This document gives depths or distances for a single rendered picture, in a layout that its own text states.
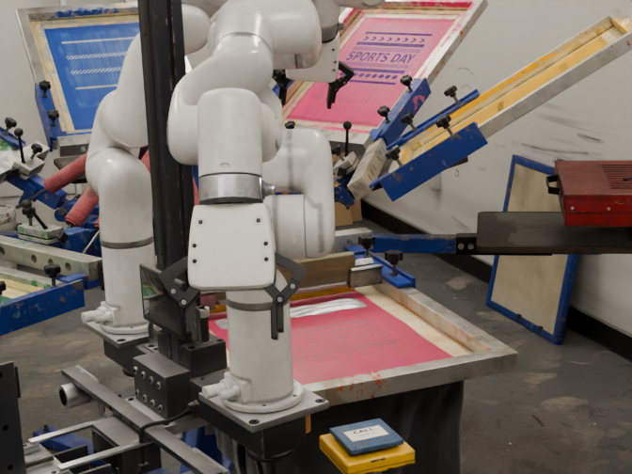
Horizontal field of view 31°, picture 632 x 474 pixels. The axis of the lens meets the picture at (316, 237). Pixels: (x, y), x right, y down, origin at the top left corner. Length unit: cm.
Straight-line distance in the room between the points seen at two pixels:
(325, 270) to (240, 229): 143
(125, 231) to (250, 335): 43
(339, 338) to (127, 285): 63
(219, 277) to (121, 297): 77
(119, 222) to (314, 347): 63
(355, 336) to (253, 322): 87
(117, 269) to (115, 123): 26
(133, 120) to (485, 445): 251
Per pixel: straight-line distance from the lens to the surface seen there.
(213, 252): 131
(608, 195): 315
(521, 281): 540
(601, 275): 510
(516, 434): 430
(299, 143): 167
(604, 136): 496
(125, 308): 206
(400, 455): 198
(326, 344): 246
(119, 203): 200
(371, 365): 235
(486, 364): 229
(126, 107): 200
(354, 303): 271
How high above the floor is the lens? 183
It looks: 15 degrees down
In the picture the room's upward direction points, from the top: 2 degrees counter-clockwise
